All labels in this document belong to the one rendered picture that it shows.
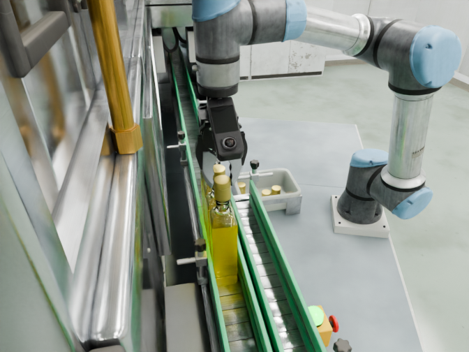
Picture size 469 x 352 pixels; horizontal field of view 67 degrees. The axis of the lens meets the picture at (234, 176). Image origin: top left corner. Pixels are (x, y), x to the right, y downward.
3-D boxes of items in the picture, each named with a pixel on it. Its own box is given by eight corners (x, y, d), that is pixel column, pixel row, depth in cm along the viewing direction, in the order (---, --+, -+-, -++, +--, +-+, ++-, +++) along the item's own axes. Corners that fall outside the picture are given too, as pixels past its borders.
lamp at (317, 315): (301, 312, 85) (302, 304, 84) (318, 309, 86) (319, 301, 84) (308, 329, 82) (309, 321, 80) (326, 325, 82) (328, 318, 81)
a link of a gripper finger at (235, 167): (241, 170, 77) (234, 133, 72) (246, 185, 73) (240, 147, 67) (227, 173, 77) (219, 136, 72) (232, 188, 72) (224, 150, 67)
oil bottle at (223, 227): (211, 269, 89) (208, 202, 77) (233, 266, 90) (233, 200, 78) (214, 288, 85) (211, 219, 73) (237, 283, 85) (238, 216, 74)
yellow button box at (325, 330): (291, 327, 90) (294, 309, 86) (319, 322, 91) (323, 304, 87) (301, 353, 84) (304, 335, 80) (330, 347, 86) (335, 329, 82)
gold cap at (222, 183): (213, 192, 75) (212, 175, 72) (229, 191, 75) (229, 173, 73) (215, 202, 72) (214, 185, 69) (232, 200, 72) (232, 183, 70)
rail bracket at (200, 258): (179, 278, 87) (174, 239, 80) (206, 274, 89) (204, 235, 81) (181, 291, 84) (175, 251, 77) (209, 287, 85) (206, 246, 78)
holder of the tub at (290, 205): (217, 194, 137) (216, 177, 133) (285, 186, 142) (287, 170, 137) (225, 223, 123) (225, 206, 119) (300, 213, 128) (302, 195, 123)
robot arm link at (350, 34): (384, 16, 93) (216, -32, 70) (419, 24, 85) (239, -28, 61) (367, 61, 98) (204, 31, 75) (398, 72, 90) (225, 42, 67)
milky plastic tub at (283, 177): (230, 191, 138) (230, 173, 133) (285, 185, 142) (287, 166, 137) (240, 221, 124) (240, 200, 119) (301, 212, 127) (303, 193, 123)
